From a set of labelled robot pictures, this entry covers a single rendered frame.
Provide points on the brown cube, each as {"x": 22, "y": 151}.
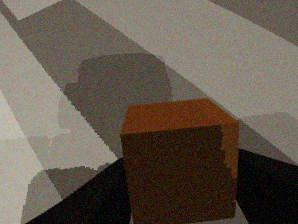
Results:
{"x": 181, "y": 161}

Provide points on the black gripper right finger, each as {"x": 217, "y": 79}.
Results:
{"x": 267, "y": 189}

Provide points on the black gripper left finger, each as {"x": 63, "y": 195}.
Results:
{"x": 104, "y": 200}

